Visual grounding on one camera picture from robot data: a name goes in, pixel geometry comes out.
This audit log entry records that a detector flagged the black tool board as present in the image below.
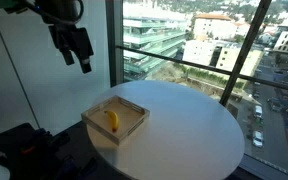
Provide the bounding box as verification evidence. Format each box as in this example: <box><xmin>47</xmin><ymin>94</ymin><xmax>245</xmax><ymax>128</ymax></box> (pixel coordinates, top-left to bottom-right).
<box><xmin>0</xmin><ymin>122</ymin><xmax>98</xmax><ymax>180</ymax></box>

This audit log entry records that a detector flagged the blue handled black clamp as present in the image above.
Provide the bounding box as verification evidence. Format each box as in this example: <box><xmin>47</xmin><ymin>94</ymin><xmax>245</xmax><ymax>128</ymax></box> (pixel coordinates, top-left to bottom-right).
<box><xmin>55</xmin><ymin>155</ymin><xmax>98</xmax><ymax>180</ymax></box>

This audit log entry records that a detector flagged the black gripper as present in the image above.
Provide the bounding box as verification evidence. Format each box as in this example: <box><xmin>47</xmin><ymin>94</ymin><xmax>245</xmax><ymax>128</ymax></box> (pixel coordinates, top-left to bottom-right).
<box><xmin>48</xmin><ymin>24</ymin><xmax>95</xmax><ymax>75</ymax></box>

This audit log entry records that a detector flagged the round white table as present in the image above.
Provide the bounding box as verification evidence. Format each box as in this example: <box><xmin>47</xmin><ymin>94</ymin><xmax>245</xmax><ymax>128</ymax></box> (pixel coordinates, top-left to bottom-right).
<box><xmin>86</xmin><ymin>79</ymin><xmax>246</xmax><ymax>180</ymax></box>

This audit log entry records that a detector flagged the dark horizontal window rail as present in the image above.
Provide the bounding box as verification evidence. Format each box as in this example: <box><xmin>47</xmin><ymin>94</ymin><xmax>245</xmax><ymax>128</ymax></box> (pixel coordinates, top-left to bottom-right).
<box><xmin>116</xmin><ymin>45</ymin><xmax>288</xmax><ymax>94</ymax></box>

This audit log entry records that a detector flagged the orange handled black clamp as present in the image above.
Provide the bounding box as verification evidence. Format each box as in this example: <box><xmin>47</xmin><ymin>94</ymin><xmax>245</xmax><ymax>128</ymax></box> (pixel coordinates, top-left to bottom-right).
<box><xmin>15</xmin><ymin>128</ymin><xmax>70</xmax><ymax>180</ymax></box>

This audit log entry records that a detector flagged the yellow banana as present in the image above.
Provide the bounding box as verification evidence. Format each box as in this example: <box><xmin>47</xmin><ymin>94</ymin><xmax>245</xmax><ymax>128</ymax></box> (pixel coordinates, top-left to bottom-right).
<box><xmin>103</xmin><ymin>109</ymin><xmax>120</xmax><ymax>133</ymax></box>

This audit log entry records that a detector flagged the dark window mullion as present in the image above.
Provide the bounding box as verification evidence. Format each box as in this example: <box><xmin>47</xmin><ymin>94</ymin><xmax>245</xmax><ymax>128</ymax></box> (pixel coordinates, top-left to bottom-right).
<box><xmin>218</xmin><ymin>0</ymin><xmax>272</xmax><ymax>108</ymax></box>

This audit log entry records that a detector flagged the clear square glass tray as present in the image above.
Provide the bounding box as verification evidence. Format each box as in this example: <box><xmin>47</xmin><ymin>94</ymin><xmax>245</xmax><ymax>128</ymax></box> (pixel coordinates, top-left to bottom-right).
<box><xmin>80</xmin><ymin>95</ymin><xmax>151</xmax><ymax>146</ymax></box>

